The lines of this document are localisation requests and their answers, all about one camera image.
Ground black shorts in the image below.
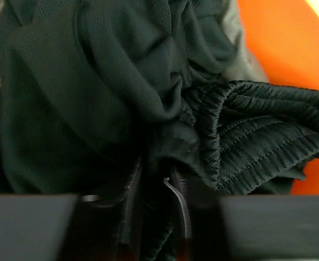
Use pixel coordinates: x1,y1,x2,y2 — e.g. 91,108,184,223
0,0,319,261

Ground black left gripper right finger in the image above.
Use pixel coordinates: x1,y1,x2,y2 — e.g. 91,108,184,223
164,169,319,260

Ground orange plastic basket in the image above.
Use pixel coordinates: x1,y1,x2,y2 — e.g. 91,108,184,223
236,0,319,196

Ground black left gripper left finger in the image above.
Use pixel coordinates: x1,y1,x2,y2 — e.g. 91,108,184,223
0,161,142,260

